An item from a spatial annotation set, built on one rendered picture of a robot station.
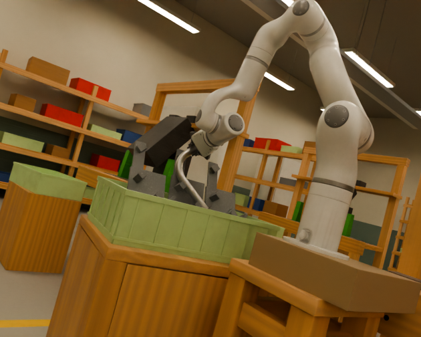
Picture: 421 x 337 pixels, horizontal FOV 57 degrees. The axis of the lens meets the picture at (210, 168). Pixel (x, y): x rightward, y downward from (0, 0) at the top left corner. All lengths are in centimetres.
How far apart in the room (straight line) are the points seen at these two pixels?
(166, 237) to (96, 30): 681
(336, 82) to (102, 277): 89
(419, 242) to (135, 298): 125
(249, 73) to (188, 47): 751
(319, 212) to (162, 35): 763
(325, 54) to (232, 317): 83
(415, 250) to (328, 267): 100
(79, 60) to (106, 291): 668
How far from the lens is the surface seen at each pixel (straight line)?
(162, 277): 125
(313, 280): 100
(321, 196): 113
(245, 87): 138
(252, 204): 738
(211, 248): 136
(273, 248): 109
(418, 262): 194
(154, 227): 125
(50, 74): 694
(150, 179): 154
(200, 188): 162
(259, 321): 111
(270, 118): 1061
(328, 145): 113
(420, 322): 128
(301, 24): 132
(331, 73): 125
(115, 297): 123
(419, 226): 195
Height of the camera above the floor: 103
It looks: 3 degrees up
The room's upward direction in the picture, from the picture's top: 15 degrees clockwise
